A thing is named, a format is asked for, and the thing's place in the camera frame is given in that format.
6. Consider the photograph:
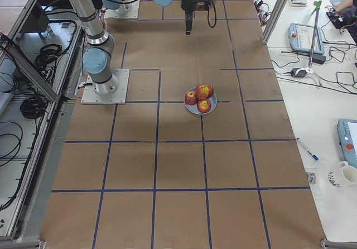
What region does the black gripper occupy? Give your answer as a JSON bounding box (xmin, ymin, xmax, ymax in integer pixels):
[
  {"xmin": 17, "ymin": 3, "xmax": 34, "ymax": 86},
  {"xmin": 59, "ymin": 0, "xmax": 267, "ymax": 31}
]
[{"xmin": 181, "ymin": 0, "xmax": 199, "ymax": 35}]

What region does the red yellow apple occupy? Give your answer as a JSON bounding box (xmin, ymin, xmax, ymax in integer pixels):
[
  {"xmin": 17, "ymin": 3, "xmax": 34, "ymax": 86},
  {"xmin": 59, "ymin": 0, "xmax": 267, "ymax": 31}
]
[{"xmin": 195, "ymin": 84, "xmax": 209, "ymax": 99}]

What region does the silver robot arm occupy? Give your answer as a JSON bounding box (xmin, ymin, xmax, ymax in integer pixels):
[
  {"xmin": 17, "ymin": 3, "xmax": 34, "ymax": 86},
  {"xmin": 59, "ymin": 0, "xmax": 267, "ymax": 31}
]
[
  {"xmin": 102, "ymin": 0, "xmax": 132, "ymax": 13},
  {"xmin": 69, "ymin": 0, "xmax": 173, "ymax": 95}
]

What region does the red apple on plate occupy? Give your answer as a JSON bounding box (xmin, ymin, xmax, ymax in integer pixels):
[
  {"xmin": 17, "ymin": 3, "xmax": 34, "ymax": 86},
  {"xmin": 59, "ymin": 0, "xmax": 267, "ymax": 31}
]
[
  {"xmin": 196, "ymin": 98, "xmax": 211, "ymax": 113},
  {"xmin": 184, "ymin": 90, "xmax": 198, "ymax": 106},
  {"xmin": 207, "ymin": 84, "xmax": 214, "ymax": 98}
]

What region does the light blue plate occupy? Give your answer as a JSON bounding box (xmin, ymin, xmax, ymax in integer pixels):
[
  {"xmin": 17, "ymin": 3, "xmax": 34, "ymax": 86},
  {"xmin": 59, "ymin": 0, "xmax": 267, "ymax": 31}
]
[{"xmin": 184, "ymin": 84, "xmax": 218, "ymax": 115}]

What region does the teach pendant tablet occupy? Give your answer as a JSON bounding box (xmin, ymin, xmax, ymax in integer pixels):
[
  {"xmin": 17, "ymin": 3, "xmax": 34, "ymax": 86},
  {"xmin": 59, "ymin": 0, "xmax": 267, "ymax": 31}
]
[{"xmin": 288, "ymin": 23, "xmax": 325, "ymax": 55}]

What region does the long reach grabber tool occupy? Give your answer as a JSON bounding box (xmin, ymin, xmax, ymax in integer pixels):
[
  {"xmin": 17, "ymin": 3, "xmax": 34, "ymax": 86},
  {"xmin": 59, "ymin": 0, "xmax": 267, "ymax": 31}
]
[{"xmin": 304, "ymin": 1, "xmax": 322, "ymax": 87}]

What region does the black power adapter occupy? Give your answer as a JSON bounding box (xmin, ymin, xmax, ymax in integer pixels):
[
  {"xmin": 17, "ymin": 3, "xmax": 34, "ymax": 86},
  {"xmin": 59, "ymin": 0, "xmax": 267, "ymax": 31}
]
[{"xmin": 312, "ymin": 54, "xmax": 326, "ymax": 65}]

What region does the blue white pen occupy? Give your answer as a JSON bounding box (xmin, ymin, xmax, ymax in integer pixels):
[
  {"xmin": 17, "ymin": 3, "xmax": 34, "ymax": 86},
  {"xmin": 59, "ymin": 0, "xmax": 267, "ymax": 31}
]
[{"xmin": 296, "ymin": 137, "xmax": 319, "ymax": 161}]

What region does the white mug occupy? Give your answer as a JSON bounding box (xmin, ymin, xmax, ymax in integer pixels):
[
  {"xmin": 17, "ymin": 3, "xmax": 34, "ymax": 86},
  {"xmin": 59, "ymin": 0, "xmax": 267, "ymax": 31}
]
[{"xmin": 327, "ymin": 161, "xmax": 356, "ymax": 188}]

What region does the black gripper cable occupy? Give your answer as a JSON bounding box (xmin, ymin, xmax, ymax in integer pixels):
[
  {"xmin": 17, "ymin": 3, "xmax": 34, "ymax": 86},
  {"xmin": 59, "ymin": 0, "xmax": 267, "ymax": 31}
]
[{"xmin": 196, "ymin": 0, "xmax": 218, "ymax": 28}]

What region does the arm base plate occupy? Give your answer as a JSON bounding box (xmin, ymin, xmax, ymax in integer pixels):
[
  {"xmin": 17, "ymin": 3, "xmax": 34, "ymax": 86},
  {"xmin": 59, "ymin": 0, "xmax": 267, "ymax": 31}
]
[
  {"xmin": 103, "ymin": 1, "xmax": 140, "ymax": 20},
  {"xmin": 81, "ymin": 69, "xmax": 130, "ymax": 104}
]

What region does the aluminium frame post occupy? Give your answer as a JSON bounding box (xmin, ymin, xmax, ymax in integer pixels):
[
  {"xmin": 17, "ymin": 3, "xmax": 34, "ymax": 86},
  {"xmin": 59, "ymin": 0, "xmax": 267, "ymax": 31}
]
[{"xmin": 261, "ymin": 0, "xmax": 287, "ymax": 45}]

